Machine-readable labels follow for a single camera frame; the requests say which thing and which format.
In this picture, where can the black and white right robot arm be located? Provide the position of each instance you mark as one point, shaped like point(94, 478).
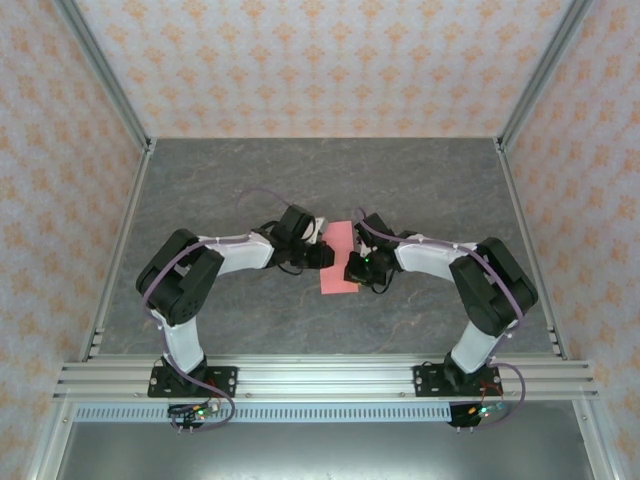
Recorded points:
point(425, 260)

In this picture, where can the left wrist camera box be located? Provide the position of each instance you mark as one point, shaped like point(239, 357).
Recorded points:
point(316, 230)

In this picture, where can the pink paper sheet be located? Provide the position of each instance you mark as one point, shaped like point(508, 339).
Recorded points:
point(340, 235)

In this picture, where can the aluminium side rail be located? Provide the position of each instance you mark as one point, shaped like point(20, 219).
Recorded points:
point(513, 190)
point(136, 190)

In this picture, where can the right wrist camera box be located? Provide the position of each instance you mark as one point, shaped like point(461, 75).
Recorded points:
point(368, 246)

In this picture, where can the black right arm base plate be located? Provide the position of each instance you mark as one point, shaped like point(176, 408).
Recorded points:
point(425, 382)

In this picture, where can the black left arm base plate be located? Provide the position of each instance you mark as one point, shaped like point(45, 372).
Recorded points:
point(225, 380)

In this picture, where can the grey metal sheet panel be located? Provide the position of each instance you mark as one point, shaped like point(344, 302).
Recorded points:
point(325, 455)

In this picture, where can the aluminium mounting rail beam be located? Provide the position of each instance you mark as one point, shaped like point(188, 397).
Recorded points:
point(325, 380)

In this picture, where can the short aluminium frame post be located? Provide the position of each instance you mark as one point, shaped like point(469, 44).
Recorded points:
point(593, 445)
point(50, 445)

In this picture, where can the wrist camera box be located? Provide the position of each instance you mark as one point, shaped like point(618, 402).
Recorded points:
point(368, 246)
point(316, 230)

